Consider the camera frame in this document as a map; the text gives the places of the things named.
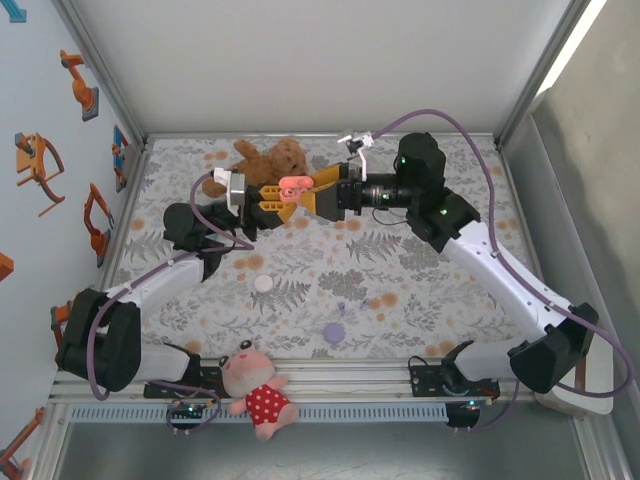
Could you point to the pink earbud charging case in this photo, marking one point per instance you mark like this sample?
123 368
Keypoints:
292 182

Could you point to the white earbud charging case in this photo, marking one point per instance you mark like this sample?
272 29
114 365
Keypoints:
262 283

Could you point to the purple earbud charging case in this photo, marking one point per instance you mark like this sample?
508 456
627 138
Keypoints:
333 332

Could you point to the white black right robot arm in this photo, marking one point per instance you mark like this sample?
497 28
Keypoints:
500 280

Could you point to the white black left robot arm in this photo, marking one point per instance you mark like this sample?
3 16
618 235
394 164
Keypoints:
160 280

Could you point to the brown teddy bear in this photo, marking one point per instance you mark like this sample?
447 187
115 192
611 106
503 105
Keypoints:
285 157

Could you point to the floral patterned table mat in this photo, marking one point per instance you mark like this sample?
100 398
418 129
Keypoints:
425 310

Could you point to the small circuit board green light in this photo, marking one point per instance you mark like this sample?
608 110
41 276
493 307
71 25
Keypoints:
472 405
190 410

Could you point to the pink plush pig toy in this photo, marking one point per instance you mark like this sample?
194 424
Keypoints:
265 400

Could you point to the white tissue box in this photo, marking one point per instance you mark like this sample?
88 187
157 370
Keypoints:
590 405

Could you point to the thin aluminium frame rail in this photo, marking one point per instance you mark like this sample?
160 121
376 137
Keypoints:
300 135

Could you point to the aluminium side frame rail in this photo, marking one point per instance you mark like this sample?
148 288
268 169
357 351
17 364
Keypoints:
525 210
120 235

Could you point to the blue conveyor wall sticker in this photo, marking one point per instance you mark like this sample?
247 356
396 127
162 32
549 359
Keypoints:
119 157

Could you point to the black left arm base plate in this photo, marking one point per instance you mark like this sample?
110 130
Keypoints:
210 375

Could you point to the aluminium frame post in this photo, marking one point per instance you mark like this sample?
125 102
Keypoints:
100 70
545 70

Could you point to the orange gripper claw wall sticker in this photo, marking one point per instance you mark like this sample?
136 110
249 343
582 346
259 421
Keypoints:
37 165

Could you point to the wide aluminium frame rail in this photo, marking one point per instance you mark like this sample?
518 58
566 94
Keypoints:
350 380

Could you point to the orange block wall sticker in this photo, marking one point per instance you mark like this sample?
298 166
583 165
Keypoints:
5 267

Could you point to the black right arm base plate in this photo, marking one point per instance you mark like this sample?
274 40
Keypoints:
425 380

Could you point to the orange crane wall sticker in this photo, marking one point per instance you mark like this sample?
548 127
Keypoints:
30 427

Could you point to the blue machine wall sticker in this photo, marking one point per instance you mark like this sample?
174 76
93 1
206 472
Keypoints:
17 12

